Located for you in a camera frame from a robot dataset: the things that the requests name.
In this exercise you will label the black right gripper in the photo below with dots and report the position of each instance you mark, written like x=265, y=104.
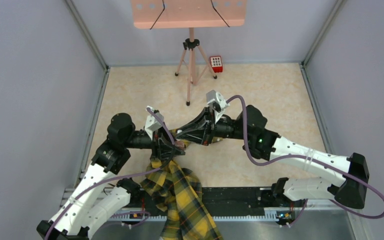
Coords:
x=199, y=137

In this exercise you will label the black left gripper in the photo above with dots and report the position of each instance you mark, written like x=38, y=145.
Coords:
x=162, y=145

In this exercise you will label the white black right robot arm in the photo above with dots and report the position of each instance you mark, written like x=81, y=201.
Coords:
x=339, y=178

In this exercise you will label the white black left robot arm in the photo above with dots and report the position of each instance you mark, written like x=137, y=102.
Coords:
x=80, y=217

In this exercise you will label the yellow plaid shirt sleeve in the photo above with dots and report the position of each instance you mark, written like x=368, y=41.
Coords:
x=178, y=192

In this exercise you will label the red keypad box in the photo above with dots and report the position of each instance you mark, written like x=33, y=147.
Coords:
x=216, y=63

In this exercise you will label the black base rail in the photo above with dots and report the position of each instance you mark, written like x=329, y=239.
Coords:
x=236, y=204

